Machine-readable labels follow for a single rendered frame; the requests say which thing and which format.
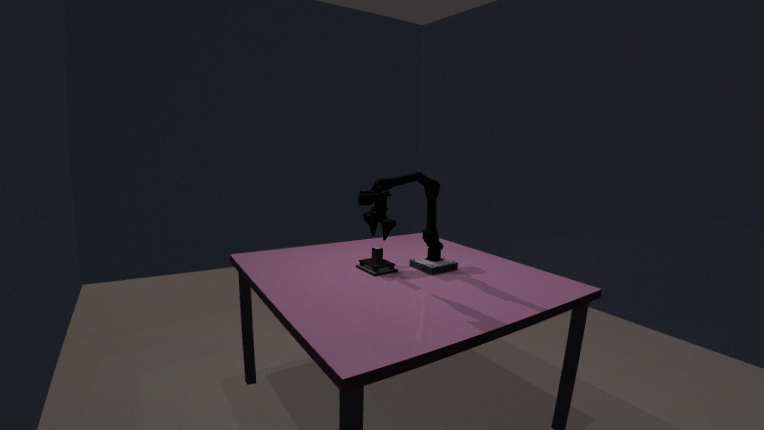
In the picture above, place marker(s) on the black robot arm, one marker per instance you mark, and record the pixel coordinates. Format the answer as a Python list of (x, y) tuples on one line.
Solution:
[(432, 188)]

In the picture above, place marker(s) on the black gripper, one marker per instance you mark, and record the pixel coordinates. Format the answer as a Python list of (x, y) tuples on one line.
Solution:
[(387, 224)]

